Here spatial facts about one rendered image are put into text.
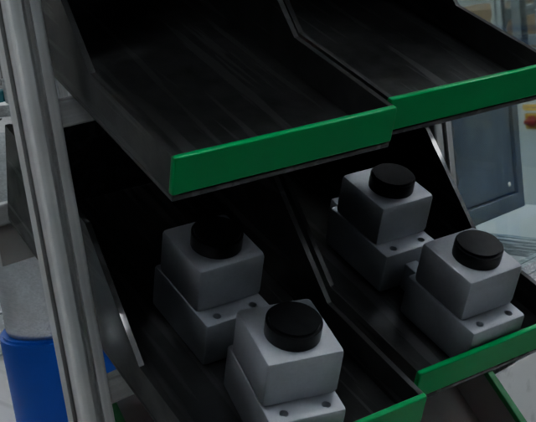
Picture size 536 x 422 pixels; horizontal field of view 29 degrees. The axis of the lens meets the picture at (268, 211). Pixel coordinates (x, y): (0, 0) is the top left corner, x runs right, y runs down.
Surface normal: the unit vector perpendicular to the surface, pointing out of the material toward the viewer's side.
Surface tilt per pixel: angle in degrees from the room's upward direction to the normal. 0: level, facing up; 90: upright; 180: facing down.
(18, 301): 90
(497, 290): 115
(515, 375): 90
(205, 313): 25
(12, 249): 90
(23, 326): 90
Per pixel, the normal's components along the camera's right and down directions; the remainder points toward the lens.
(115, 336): -0.83, 0.23
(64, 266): 0.67, 0.07
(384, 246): 0.11, -0.83
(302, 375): 0.37, 0.55
